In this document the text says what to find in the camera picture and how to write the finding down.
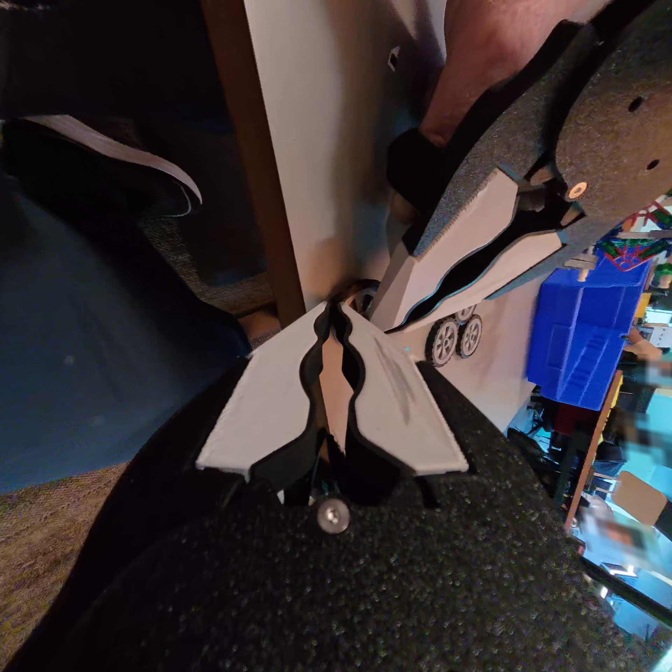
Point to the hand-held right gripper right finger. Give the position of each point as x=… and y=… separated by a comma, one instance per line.
x=404, y=414

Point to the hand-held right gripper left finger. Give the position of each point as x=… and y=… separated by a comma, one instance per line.
x=262, y=409

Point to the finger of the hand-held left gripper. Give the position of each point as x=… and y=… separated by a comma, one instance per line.
x=514, y=262
x=446, y=252

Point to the grey toy wheel black tyre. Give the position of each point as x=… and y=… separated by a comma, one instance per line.
x=465, y=314
x=471, y=336
x=362, y=299
x=443, y=341

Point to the person's left hand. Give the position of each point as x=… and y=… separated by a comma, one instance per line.
x=472, y=52

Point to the plain blue plastic bin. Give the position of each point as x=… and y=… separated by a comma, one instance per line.
x=577, y=341

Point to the colourful construction toy figure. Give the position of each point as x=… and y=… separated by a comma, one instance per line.
x=630, y=252

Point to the person's dark trousers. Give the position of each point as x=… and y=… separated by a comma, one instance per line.
x=105, y=341

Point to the brown wooden board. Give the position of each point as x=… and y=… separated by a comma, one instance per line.
x=593, y=446

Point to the small white black scrap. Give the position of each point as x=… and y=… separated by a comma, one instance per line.
x=393, y=57

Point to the beige rounded panel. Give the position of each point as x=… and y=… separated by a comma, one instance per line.
x=638, y=496

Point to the black shoe white sole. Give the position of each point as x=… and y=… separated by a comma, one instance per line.
x=78, y=157

